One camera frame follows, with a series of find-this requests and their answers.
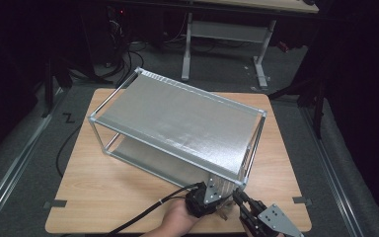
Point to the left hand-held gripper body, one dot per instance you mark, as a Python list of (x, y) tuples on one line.
[(195, 202)]

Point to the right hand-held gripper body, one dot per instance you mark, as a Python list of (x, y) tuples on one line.
[(253, 223)]

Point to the metal two-tier shelf rack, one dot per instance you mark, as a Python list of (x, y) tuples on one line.
[(177, 121)]

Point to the person's left hand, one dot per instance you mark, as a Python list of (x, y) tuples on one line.
[(177, 217)]

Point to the grey tape piece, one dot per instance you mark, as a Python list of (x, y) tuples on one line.
[(57, 203), (301, 199)]

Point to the black metal stand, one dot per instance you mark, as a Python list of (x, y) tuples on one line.
[(48, 95), (318, 112)]

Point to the black zigzag tape mark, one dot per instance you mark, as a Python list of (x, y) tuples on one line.
[(68, 118)]

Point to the small red object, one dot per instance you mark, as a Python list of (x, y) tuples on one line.
[(283, 46)]

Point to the desk with white metal legs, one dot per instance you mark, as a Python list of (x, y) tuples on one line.
[(227, 31)]

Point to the dark computer tower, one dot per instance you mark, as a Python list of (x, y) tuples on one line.
[(115, 29)]

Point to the metal floor rail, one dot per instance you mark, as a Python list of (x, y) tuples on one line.
[(16, 164), (328, 171)]

